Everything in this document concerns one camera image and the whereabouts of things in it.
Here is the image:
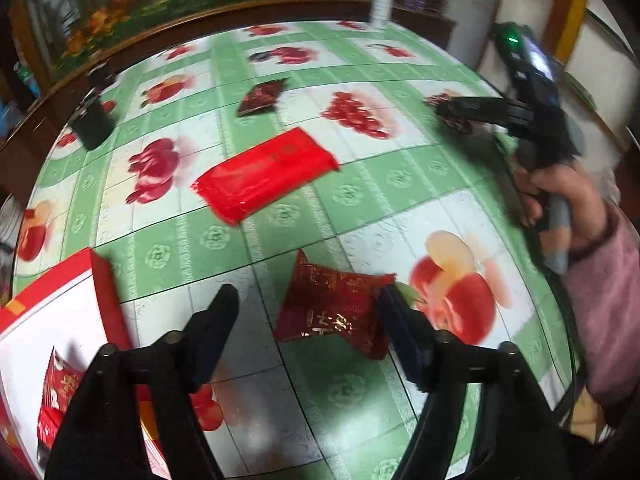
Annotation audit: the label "small black box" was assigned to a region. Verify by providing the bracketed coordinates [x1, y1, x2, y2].
[69, 86, 117, 152]

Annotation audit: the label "person's right hand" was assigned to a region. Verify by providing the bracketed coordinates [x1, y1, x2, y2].
[514, 161, 615, 260]

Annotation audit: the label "long red packet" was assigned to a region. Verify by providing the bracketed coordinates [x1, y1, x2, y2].
[192, 127, 342, 227]

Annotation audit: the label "red white-flower snack packet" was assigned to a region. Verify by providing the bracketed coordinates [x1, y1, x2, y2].
[37, 346, 87, 451]

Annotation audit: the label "red white striped snack packet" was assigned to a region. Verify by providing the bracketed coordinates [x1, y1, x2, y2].
[424, 91, 475, 134]

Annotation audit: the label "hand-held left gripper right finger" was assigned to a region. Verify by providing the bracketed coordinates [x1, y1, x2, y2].
[377, 282, 589, 480]

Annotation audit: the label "dark red shiny snack packet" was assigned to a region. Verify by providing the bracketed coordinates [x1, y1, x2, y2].
[236, 78, 292, 118]

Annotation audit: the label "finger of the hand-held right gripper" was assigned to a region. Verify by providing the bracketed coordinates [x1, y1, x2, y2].
[434, 97, 532, 134]

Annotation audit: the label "dark red gold-print snack packet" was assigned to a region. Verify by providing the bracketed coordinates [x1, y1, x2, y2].
[273, 248, 397, 361]

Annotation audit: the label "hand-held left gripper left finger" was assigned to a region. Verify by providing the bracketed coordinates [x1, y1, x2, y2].
[45, 283, 241, 480]

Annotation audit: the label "person's right forearm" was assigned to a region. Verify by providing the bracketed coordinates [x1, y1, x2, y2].
[565, 205, 640, 413]

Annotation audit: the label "red box with white inside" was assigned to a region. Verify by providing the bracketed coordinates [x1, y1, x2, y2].
[0, 247, 171, 480]

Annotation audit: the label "green fruit-print tablecloth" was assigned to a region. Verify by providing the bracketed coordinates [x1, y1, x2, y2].
[12, 20, 587, 480]

